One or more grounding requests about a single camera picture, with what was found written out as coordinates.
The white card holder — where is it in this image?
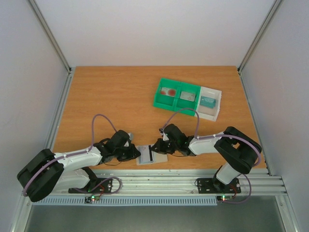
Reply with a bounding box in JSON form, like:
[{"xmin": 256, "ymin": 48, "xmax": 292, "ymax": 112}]
[{"xmin": 136, "ymin": 152, "xmax": 168, "ymax": 165}]

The white red floral card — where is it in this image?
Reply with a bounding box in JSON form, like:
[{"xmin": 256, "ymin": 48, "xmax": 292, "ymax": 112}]
[{"xmin": 138, "ymin": 145, "xmax": 154, "ymax": 164}]

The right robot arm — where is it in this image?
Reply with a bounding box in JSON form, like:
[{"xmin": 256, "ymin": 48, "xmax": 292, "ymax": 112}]
[{"xmin": 150, "ymin": 124, "xmax": 262, "ymax": 193}]

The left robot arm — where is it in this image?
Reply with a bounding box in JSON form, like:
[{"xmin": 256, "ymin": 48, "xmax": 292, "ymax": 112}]
[{"xmin": 17, "ymin": 130, "xmax": 141, "ymax": 202}]

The red patterned card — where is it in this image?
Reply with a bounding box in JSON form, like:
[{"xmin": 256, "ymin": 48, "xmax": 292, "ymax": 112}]
[{"xmin": 159, "ymin": 87, "xmax": 177, "ymax": 97}]

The grey card in bin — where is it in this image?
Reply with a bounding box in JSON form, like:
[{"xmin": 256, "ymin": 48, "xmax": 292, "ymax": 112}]
[{"xmin": 180, "ymin": 91, "xmax": 196, "ymax": 102}]

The teal card in bin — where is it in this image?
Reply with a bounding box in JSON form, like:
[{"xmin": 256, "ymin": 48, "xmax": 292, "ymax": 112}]
[{"xmin": 199, "ymin": 96, "xmax": 216, "ymax": 109}]

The green bin left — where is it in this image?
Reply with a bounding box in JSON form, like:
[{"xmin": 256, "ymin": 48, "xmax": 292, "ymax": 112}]
[{"xmin": 153, "ymin": 78, "xmax": 181, "ymax": 111}]

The green bin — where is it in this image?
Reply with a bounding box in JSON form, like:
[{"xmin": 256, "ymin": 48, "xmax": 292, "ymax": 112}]
[
  {"xmin": 174, "ymin": 82, "xmax": 201, "ymax": 111},
  {"xmin": 153, "ymin": 78, "xmax": 181, "ymax": 111}
]

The left circuit board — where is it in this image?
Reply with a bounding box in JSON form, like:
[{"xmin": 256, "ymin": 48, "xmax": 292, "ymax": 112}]
[{"xmin": 84, "ymin": 196, "xmax": 100, "ymax": 203}]

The circuit board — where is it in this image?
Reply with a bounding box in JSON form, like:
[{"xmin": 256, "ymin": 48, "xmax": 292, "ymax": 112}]
[
  {"xmin": 217, "ymin": 195, "xmax": 236, "ymax": 202},
  {"xmin": 84, "ymin": 196, "xmax": 100, "ymax": 203}
]

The green bin middle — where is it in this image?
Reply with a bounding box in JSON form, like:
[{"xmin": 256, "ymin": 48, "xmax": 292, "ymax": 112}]
[{"xmin": 174, "ymin": 82, "xmax": 201, "ymax": 111}]

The white bin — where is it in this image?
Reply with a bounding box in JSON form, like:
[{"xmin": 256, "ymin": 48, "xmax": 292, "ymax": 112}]
[{"xmin": 196, "ymin": 87, "xmax": 222, "ymax": 122}]

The right circuit board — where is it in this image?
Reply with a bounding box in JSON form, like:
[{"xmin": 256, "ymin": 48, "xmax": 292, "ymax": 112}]
[{"xmin": 217, "ymin": 195, "xmax": 236, "ymax": 202}]

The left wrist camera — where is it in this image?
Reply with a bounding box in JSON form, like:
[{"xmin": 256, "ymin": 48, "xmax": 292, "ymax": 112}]
[{"xmin": 124, "ymin": 132, "xmax": 134, "ymax": 147}]

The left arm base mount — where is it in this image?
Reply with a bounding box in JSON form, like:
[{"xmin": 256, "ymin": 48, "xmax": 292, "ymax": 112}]
[{"xmin": 68, "ymin": 178, "xmax": 112, "ymax": 194}]

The grey slotted cable duct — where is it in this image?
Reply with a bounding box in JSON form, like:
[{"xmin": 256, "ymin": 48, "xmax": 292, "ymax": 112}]
[{"xmin": 33, "ymin": 196, "xmax": 217, "ymax": 207}]

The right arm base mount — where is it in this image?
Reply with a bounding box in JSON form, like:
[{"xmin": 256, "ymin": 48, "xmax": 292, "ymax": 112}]
[{"xmin": 195, "ymin": 178, "xmax": 241, "ymax": 194}]

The aluminium front rail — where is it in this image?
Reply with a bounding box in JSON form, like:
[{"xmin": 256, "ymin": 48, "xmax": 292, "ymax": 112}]
[{"xmin": 93, "ymin": 169, "xmax": 287, "ymax": 196}]

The left aluminium frame post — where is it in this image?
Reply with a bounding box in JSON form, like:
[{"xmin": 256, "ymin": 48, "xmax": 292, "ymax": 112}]
[{"xmin": 27, "ymin": 0, "xmax": 71, "ymax": 74}]

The aluminium frame post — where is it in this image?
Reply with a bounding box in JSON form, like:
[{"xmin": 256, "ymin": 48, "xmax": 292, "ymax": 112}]
[
  {"xmin": 27, "ymin": 0, "xmax": 71, "ymax": 74},
  {"xmin": 238, "ymin": 0, "xmax": 284, "ymax": 75}
]

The right aluminium frame post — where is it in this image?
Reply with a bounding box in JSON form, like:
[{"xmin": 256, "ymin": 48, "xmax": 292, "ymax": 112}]
[{"xmin": 238, "ymin": 0, "xmax": 284, "ymax": 75}]

